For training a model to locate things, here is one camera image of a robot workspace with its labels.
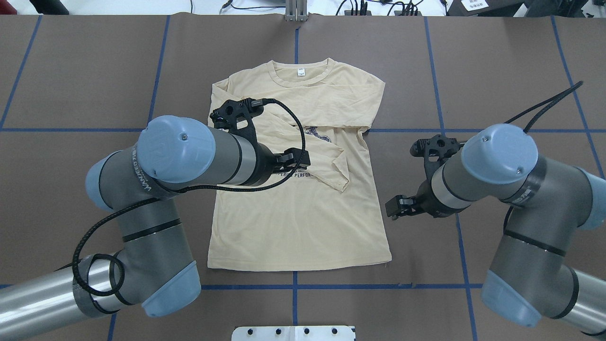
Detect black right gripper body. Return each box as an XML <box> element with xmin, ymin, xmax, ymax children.
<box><xmin>413</xmin><ymin>183</ymin><xmax>457</xmax><ymax>218</ymax></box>

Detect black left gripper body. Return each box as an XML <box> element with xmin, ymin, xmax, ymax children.
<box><xmin>246</xmin><ymin>143</ymin><xmax>288</xmax><ymax>186</ymax></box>

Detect beige long-sleeve printed shirt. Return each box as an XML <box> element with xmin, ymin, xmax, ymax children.
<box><xmin>207</xmin><ymin>58</ymin><xmax>392</xmax><ymax>272</ymax></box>

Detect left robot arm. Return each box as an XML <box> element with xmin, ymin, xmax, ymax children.
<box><xmin>1</xmin><ymin>115</ymin><xmax>306</xmax><ymax>341</ymax></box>

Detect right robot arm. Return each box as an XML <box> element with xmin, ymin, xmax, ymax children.
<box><xmin>385</xmin><ymin>123</ymin><xmax>606</xmax><ymax>341</ymax></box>

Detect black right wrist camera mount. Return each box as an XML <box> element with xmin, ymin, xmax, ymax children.
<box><xmin>410</xmin><ymin>134</ymin><xmax>466</xmax><ymax>179</ymax></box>

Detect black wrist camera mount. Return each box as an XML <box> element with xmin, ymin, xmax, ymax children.
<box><xmin>410</xmin><ymin>134</ymin><xmax>466</xmax><ymax>179</ymax></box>
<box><xmin>210</xmin><ymin>99</ymin><xmax>264</xmax><ymax>147</ymax></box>

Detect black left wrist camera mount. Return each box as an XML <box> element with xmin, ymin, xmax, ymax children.
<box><xmin>210</xmin><ymin>99</ymin><xmax>264</xmax><ymax>147</ymax></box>

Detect aluminium frame post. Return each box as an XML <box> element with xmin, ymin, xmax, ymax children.
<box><xmin>285</xmin><ymin>0</ymin><xmax>309</xmax><ymax>22</ymax></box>

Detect white pedestal column base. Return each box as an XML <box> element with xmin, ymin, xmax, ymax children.
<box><xmin>231</xmin><ymin>324</ymin><xmax>356</xmax><ymax>341</ymax></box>

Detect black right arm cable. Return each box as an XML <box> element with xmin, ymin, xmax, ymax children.
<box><xmin>503</xmin><ymin>81</ymin><xmax>584</xmax><ymax>133</ymax></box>

